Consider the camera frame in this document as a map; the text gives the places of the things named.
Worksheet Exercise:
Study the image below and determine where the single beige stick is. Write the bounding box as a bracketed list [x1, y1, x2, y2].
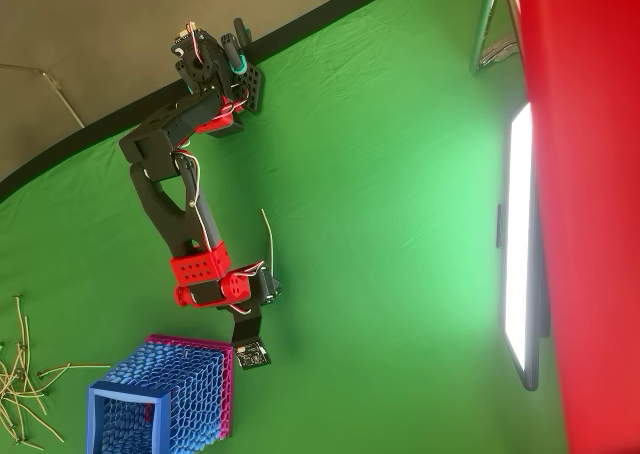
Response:
[260, 208, 276, 275]

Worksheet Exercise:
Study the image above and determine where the black clamp with teal ring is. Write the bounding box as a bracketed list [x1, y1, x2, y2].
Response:
[219, 17, 266, 115]

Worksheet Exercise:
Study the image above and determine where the thin grey cable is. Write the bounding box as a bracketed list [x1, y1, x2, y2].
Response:
[0, 63, 86, 129]

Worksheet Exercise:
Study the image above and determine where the blue and pink lattice basket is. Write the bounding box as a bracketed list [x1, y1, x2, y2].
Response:
[85, 333, 235, 454]

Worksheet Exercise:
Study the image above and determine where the green cloth with black border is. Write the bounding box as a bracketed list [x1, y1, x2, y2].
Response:
[0, 0, 569, 454]

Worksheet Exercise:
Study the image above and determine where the silver metal stand frame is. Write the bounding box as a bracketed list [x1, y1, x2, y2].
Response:
[468, 0, 524, 76]

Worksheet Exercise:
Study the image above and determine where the wrist camera board with bracket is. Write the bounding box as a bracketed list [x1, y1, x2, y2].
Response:
[231, 303, 274, 372]

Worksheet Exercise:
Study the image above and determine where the red fabric curtain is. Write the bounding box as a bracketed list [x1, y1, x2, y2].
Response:
[511, 0, 640, 454]

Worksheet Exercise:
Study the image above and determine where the bright LED light panel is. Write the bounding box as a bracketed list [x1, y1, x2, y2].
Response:
[495, 101, 551, 393]

